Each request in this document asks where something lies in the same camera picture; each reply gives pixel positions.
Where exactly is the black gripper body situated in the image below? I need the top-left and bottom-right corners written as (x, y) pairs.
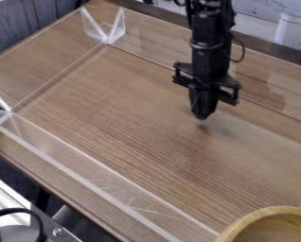
top-left (172, 62), bottom-right (242, 106)

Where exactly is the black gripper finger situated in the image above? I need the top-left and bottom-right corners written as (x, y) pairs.
top-left (200, 91), bottom-right (219, 119)
top-left (188, 89), bottom-right (202, 119)

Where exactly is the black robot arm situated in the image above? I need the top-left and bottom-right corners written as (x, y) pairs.
top-left (172, 0), bottom-right (243, 120)

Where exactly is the brown wooden bowl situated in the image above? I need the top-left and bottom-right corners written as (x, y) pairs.
top-left (215, 206), bottom-right (301, 242)

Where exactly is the white container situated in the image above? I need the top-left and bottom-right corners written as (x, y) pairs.
top-left (274, 13), bottom-right (301, 50)

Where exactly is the clear acrylic table barrier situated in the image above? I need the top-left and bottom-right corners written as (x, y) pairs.
top-left (0, 6), bottom-right (301, 242)

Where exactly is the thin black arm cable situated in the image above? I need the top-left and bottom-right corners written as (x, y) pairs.
top-left (227, 35), bottom-right (246, 63)

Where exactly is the grey metal bracket with screw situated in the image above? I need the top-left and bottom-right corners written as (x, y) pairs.
top-left (30, 205), bottom-right (81, 242)

